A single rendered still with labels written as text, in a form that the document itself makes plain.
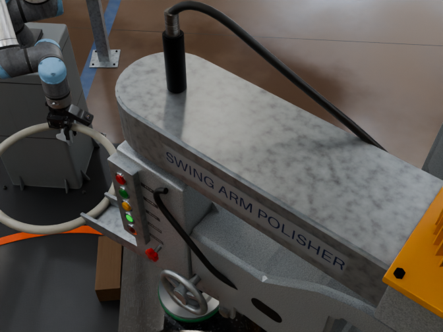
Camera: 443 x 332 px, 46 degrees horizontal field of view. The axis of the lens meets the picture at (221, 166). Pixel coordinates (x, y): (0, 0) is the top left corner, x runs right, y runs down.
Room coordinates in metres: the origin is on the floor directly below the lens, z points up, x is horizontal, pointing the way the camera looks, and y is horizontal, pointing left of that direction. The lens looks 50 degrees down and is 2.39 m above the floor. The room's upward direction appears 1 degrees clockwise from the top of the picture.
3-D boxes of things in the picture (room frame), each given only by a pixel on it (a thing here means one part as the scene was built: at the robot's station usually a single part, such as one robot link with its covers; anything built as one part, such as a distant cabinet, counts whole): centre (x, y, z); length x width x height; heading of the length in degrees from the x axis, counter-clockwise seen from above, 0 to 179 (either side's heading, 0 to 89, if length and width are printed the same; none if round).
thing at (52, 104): (1.42, 0.59, 1.10); 0.10 x 0.09 x 0.05; 172
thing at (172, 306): (0.80, 0.09, 0.84); 0.21 x 0.21 x 0.01
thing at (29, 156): (2.05, 0.99, 0.43); 0.50 x 0.50 x 0.85; 86
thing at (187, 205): (0.75, 0.03, 1.32); 0.36 x 0.22 x 0.45; 52
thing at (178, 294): (0.63, 0.07, 1.20); 0.15 x 0.10 x 0.15; 52
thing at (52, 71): (1.43, 0.59, 1.18); 0.10 x 0.09 x 0.12; 20
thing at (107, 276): (1.30, 0.54, 0.07); 0.30 x 0.12 x 0.12; 6
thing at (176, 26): (0.80, 0.09, 1.78); 0.04 x 0.04 x 0.17
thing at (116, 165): (0.75, 0.22, 1.37); 0.08 x 0.03 x 0.28; 52
